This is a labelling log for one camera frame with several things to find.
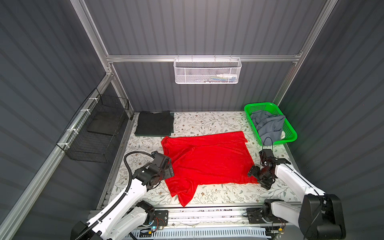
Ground white wire mesh basket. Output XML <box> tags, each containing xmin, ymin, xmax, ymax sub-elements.
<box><xmin>173</xmin><ymin>58</ymin><xmax>242</xmax><ymax>85</ymax></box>

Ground red t-shirt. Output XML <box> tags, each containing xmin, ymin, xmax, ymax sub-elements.
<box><xmin>161</xmin><ymin>131</ymin><xmax>258</xmax><ymax>207</ymax></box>

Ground white spray bottle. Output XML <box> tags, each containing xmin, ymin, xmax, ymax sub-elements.
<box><xmin>212</xmin><ymin>74</ymin><xmax>238</xmax><ymax>83</ymax></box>

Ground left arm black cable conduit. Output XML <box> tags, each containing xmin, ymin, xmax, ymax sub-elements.
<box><xmin>73</xmin><ymin>150</ymin><xmax>157</xmax><ymax>240</ymax></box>

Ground folded black t-shirt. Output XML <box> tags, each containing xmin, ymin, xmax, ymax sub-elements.
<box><xmin>135</xmin><ymin>111</ymin><xmax>174</xmax><ymax>137</ymax></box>

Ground black wire basket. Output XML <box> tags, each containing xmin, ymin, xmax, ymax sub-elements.
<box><xmin>57</xmin><ymin>93</ymin><xmax>130</xmax><ymax>164</ymax></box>

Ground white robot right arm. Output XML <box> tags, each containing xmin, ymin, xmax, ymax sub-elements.
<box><xmin>247</xmin><ymin>149</ymin><xmax>347</xmax><ymax>240</ymax></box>

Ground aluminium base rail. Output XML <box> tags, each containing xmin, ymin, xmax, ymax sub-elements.
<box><xmin>86</xmin><ymin>205</ymin><xmax>328</xmax><ymax>229</ymax></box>

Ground grey t-shirt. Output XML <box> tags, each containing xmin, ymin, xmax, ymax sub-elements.
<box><xmin>251</xmin><ymin>111</ymin><xmax>286</xmax><ymax>142</ymax></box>

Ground white slotted cable duct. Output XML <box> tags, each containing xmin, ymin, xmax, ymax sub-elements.
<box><xmin>132</xmin><ymin>227</ymin><xmax>272</xmax><ymax>240</ymax></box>

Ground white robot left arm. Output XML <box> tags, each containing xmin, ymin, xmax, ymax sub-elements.
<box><xmin>70</xmin><ymin>151</ymin><xmax>175</xmax><ymax>240</ymax></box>

